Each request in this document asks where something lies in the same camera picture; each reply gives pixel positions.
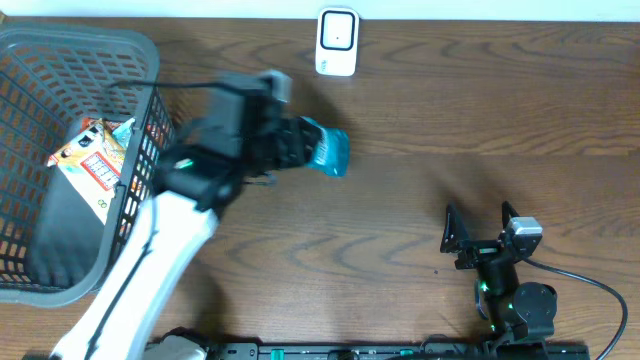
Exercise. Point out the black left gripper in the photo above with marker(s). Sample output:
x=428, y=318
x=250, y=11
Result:
x=292, y=141

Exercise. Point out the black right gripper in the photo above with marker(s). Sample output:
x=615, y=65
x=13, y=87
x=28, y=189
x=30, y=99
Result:
x=480, y=251

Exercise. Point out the blue mouthwash bottle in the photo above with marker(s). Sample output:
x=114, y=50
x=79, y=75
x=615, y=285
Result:
x=331, y=154

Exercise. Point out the yellow chips bag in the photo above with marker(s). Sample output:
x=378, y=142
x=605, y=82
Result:
x=92, y=161

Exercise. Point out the teal tissue pack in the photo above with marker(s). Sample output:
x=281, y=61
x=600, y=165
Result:
x=122, y=134

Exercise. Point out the red brown snack bar wrapper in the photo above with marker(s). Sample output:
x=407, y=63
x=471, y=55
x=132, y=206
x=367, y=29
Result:
x=107, y=125

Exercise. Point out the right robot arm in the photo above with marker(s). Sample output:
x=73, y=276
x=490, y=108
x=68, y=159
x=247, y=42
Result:
x=518, y=312

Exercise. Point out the grey plastic shopping basket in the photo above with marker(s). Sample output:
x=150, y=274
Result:
x=54, y=249

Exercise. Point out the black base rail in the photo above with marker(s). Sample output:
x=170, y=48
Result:
x=182, y=343

